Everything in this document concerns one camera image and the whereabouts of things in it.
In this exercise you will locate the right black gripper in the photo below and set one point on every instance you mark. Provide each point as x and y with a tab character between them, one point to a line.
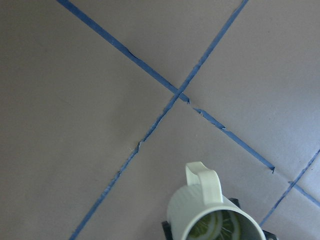
180	219

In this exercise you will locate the white ribbed HOME mug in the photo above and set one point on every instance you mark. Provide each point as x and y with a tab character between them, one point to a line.
202	184

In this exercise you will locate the lemon slices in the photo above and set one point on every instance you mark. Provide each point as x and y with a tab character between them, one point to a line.
217	225

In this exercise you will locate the brown paper table cover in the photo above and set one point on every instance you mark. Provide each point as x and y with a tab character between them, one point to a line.
103	102

